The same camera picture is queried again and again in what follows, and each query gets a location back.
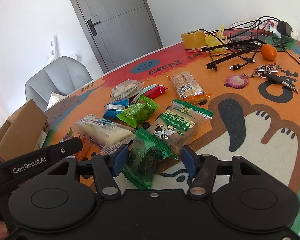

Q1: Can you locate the dark green snack packet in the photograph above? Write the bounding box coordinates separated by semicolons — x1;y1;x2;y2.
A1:
122;128;178;190

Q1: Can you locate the red teal snack packet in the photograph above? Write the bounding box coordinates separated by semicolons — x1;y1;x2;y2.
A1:
141;85;168;99

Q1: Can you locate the orange candy packet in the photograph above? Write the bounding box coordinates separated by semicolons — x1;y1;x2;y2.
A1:
60;128;94;161

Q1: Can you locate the white long bread packet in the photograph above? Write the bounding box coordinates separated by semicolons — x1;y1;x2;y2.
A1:
71;114;136;155

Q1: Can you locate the cardboard box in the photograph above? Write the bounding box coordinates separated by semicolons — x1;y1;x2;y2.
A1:
0;100;50;163

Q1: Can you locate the blue silver snack packet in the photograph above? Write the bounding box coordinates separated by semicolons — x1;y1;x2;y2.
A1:
103;99;129;120

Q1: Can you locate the colourful cartoon table mat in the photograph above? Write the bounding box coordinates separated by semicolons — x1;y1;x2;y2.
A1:
43;27;300;230

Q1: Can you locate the light green snack packet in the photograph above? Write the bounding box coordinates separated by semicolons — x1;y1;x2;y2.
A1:
116;95;159;128

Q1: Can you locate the patterned cushion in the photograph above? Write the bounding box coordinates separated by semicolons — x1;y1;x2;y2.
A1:
47;92;65;109

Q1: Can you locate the grey chair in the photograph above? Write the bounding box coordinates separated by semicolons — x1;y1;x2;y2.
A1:
25;56;93;111

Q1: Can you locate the key bunch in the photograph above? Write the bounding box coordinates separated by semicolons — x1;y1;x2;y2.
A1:
249;63;299;93

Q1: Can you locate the yellow plastic bag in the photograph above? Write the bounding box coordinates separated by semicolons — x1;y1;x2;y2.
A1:
205;35;228;53

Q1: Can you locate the yellow tape roll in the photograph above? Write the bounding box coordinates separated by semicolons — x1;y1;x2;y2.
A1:
181;30;206;50

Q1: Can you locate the orange tangerine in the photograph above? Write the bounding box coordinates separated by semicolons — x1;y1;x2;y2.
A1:
261;44;277;61

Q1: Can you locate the grey door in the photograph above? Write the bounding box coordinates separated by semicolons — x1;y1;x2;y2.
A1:
70;0;162;73

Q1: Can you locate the black power adapter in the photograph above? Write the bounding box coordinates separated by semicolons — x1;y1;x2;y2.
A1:
277;20;292;37

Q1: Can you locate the pink fluffy keychain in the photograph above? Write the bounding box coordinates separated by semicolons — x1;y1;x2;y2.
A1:
224;74;249;89

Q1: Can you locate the white wall socket panel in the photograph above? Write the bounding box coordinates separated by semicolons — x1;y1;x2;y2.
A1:
49;36;57;61

